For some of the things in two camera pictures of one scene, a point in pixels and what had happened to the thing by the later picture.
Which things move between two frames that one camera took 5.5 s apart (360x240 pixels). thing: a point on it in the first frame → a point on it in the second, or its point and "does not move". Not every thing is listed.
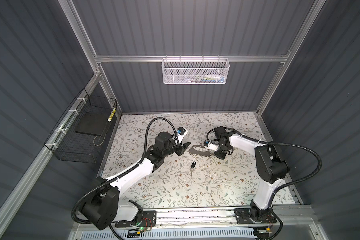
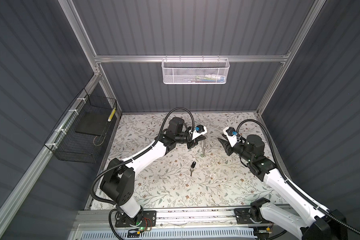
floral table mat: [196, 178] does not move
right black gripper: [221, 156] → [227, 145]
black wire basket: [79, 136] does not move
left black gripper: [181, 149] → [193, 143]
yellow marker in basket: [111, 115] does not move
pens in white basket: [209, 78] does not move
